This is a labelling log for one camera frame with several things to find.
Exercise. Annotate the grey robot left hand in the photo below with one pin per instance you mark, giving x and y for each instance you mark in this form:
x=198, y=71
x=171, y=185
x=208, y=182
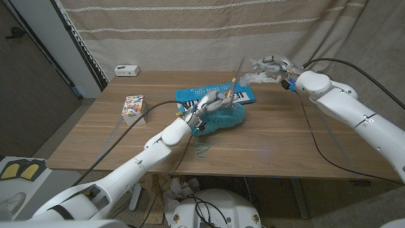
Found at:
x=205, y=104

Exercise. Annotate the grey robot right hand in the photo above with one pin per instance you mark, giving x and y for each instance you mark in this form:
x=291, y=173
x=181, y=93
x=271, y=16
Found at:
x=281, y=65

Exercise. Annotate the clear plastic tape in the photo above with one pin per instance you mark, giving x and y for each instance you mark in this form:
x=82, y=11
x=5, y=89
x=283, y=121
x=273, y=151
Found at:
x=256, y=78

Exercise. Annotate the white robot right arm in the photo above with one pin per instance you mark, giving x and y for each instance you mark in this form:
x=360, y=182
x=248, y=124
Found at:
x=354, y=111

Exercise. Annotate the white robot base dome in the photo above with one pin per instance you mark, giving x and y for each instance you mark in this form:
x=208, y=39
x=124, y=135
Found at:
x=221, y=209

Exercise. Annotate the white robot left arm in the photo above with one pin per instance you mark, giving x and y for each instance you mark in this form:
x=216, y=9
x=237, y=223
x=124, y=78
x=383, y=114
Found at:
x=126, y=171

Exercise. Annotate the blue toy piano keyboard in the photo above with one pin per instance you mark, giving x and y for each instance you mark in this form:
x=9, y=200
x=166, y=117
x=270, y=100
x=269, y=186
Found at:
x=193, y=93

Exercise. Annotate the teal yarn skein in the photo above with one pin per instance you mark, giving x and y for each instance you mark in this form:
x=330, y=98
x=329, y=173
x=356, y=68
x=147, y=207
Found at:
x=228, y=117

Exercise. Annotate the colourful printed package box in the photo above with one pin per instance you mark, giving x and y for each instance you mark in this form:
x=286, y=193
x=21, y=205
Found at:
x=134, y=107

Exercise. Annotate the beige striped curtain backdrop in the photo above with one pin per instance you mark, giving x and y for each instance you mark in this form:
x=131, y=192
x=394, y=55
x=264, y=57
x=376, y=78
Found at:
x=174, y=38

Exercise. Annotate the white power strip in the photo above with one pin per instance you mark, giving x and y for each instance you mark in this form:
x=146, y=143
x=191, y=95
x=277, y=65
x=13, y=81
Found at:
x=126, y=70

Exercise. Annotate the crumpled white paper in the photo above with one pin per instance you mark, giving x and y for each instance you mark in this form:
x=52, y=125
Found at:
x=177, y=193

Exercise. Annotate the grey table leg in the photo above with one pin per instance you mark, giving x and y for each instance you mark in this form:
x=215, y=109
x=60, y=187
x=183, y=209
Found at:
x=136, y=198
x=299, y=198

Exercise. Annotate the black base connector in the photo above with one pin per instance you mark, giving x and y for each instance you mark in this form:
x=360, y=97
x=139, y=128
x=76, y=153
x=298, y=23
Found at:
x=207, y=225

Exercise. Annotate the dark perforated panel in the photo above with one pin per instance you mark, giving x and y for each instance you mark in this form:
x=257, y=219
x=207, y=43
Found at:
x=80, y=44

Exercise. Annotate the dark wooden door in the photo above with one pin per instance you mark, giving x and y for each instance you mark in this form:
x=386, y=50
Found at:
x=25, y=101

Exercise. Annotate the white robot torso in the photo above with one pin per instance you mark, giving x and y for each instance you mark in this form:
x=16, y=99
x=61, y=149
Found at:
x=63, y=224

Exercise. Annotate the white floor platform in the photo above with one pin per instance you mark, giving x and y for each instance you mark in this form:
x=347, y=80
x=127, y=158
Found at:
x=9, y=187

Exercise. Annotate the white sneaker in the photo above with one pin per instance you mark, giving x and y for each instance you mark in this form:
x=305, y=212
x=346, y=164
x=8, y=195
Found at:
x=9, y=204

